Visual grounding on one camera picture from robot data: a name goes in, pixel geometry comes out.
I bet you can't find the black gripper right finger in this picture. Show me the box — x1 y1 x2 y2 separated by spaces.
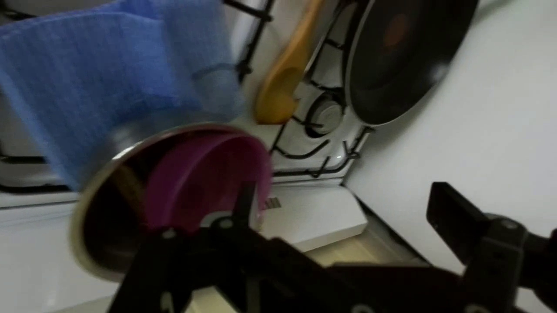
427 182 557 313

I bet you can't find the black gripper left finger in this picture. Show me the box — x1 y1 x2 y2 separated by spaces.
106 181 275 313

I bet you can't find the silver metal bowl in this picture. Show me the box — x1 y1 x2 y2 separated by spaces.
72 118 254 281

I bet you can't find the white gas stove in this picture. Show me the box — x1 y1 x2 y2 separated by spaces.
0 0 367 313

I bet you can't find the white refrigerator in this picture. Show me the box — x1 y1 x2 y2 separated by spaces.
348 0 557 271

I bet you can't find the black frying pan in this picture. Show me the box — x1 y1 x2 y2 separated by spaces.
343 0 479 125

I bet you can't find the blue cloth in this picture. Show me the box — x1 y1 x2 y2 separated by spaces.
0 0 244 189

